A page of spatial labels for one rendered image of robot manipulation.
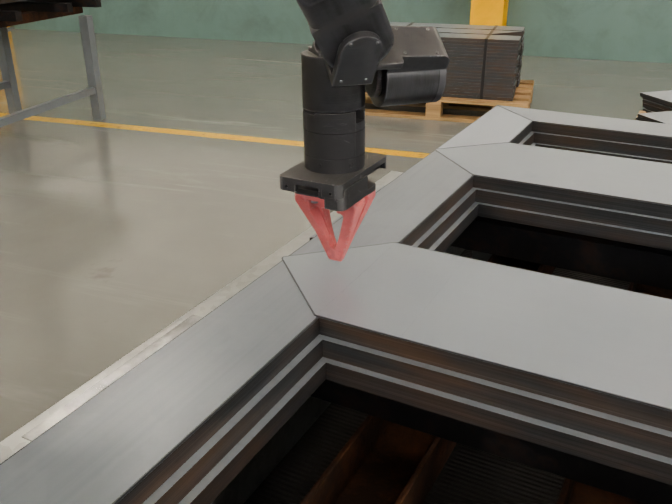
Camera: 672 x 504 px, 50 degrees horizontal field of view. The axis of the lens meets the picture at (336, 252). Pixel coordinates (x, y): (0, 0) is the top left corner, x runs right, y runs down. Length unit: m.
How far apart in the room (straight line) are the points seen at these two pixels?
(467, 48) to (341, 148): 4.18
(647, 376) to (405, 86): 0.31
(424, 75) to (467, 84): 4.19
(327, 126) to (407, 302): 0.18
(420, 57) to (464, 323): 0.23
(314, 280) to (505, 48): 4.15
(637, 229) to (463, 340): 0.43
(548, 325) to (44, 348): 1.92
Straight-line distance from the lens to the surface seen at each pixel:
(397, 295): 0.67
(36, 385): 2.22
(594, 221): 0.99
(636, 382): 0.60
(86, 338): 2.40
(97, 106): 5.03
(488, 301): 0.68
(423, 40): 0.66
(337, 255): 0.71
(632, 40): 7.51
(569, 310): 0.68
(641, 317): 0.69
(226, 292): 1.10
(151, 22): 8.88
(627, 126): 1.35
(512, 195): 1.00
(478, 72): 4.83
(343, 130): 0.64
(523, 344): 0.62
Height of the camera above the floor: 1.19
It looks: 25 degrees down
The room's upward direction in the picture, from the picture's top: straight up
